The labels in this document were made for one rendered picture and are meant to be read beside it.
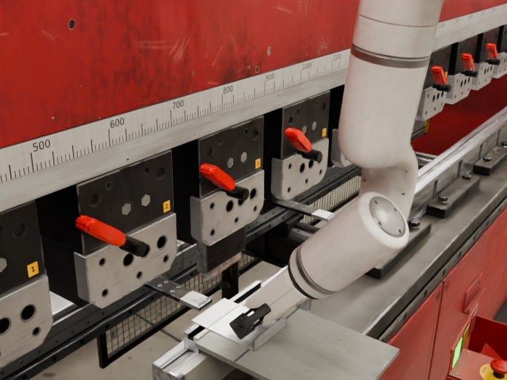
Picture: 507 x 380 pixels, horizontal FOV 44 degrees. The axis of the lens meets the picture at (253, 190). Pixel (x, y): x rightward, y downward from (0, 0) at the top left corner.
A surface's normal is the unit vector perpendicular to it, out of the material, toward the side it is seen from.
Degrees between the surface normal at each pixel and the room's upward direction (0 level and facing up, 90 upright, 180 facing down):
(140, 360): 0
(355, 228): 78
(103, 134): 90
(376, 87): 93
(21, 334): 90
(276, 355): 0
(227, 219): 90
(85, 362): 0
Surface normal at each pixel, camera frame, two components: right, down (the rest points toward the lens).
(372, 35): -0.69, 0.27
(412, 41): 0.22, 0.47
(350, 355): 0.02, -0.92
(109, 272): 0.81, 0.24
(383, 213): 0.54, -0.54
